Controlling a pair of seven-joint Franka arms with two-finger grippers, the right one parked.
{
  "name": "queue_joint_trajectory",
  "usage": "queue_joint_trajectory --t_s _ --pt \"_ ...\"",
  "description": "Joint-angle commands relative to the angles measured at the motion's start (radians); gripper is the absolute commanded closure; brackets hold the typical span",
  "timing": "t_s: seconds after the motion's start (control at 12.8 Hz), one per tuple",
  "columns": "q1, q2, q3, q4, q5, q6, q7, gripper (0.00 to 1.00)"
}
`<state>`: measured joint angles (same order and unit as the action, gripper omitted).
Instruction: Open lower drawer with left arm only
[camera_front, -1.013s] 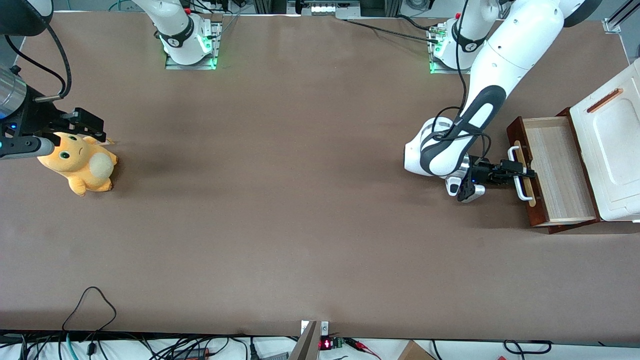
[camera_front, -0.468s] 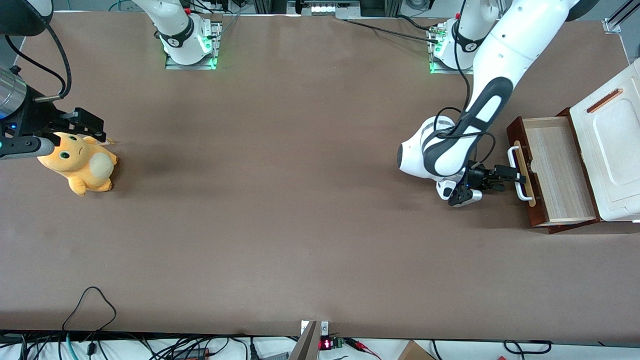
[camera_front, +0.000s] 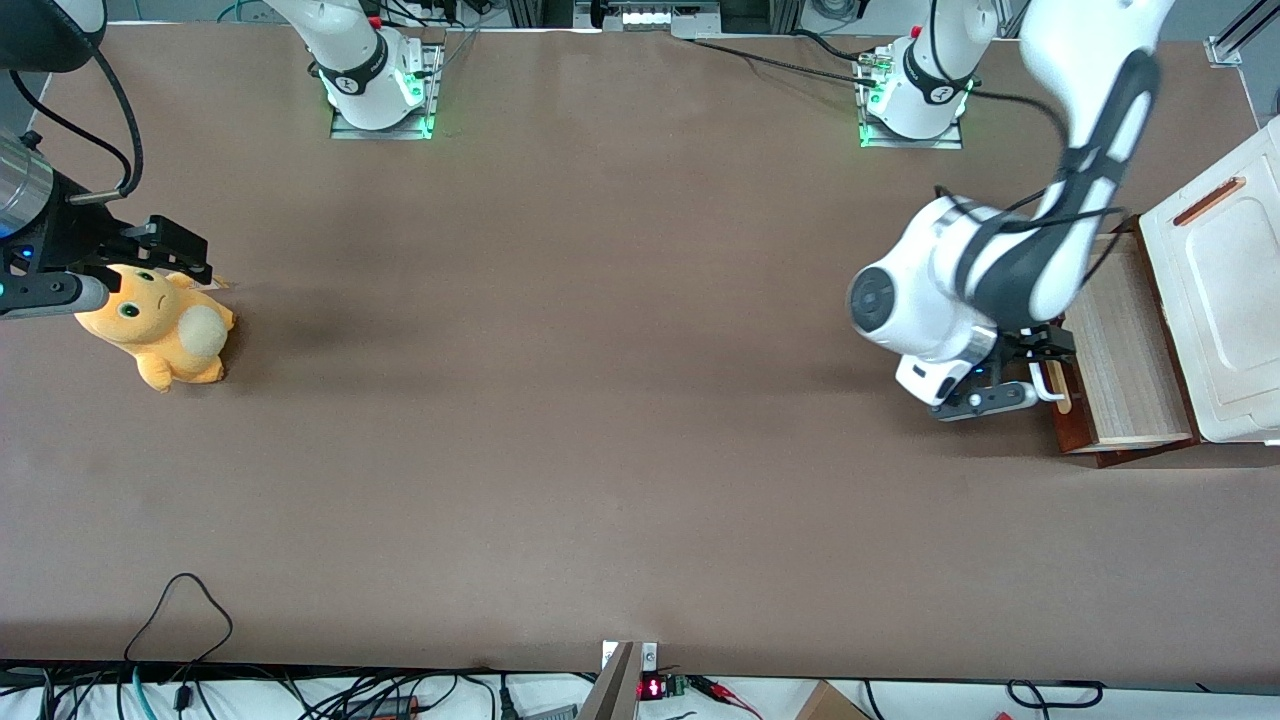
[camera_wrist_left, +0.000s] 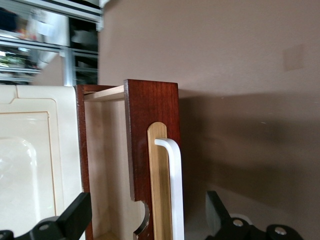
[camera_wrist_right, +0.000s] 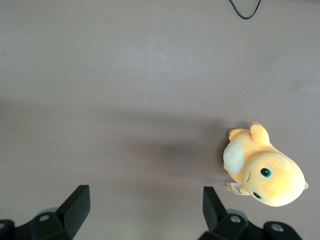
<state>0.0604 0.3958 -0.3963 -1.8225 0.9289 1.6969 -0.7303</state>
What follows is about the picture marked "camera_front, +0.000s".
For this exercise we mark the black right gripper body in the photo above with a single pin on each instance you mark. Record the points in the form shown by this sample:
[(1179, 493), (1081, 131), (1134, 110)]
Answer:
[(75, 232)]

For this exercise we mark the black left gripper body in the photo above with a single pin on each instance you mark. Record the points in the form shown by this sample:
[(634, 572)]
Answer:
[(1022, 347)]

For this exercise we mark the dark wooden drawer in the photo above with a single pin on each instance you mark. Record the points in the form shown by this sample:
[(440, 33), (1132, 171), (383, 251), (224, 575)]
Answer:
[(1125, 340)]

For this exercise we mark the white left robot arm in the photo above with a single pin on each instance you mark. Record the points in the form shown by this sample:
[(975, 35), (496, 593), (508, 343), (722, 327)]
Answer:
[(930, 290)]

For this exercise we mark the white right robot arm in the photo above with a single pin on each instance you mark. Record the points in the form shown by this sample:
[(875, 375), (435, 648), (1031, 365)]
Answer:
[(355, 55)]

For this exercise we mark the orange plush toy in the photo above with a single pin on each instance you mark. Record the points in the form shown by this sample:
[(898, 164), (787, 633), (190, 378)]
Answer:
[(160, 335)]

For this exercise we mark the white cabinet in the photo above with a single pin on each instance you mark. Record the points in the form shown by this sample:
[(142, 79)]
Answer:
[(1240, 280)]

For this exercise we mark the brown cardboard piece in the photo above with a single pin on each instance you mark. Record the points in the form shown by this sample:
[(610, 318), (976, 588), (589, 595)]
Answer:
[(830, 705)]

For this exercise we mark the black power adapter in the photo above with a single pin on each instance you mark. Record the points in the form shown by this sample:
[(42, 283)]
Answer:
[(385, 708)]

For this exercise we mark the white power strip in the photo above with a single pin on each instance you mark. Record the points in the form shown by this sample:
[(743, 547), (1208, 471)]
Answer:
[(650, 17)]

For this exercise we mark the red digit display module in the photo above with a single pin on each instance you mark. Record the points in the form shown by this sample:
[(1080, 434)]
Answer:
[(652, 688)]

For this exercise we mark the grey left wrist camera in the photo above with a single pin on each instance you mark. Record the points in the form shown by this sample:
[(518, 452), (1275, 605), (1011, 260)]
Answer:
[(990, 400)]

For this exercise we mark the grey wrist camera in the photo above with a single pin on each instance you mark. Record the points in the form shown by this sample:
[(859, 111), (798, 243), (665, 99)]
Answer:
[(50, 293), (990, 400)]

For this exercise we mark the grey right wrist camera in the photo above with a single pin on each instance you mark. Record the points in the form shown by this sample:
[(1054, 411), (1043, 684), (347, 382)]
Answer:
[(50, 293)]

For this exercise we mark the aluminium frame profile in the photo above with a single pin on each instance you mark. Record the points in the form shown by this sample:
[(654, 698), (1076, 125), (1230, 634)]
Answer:
[(1228, 48)]

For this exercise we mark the white metal bracket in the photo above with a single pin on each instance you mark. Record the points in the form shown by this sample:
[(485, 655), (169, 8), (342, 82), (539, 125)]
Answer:
[(650, 655)]

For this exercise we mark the grey slanted post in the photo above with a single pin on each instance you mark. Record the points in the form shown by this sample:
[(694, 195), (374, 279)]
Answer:
[(612, 690)]

